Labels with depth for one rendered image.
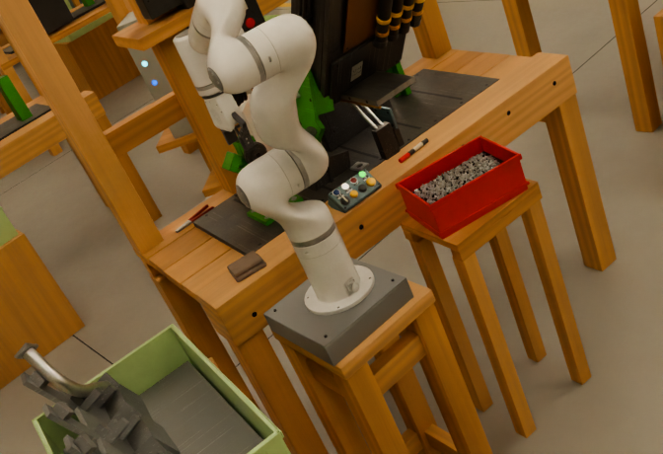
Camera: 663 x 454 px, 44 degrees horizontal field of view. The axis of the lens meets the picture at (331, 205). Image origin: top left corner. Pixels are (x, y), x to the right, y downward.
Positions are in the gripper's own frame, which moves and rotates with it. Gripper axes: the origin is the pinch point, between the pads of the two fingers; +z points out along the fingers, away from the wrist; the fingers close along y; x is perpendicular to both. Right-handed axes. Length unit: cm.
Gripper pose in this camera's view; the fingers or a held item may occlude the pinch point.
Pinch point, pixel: (240, 142)
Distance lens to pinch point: 214.6
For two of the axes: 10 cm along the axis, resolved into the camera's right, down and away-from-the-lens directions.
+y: 5.4, 2.2, -8.1
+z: 3.5, 8.1, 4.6
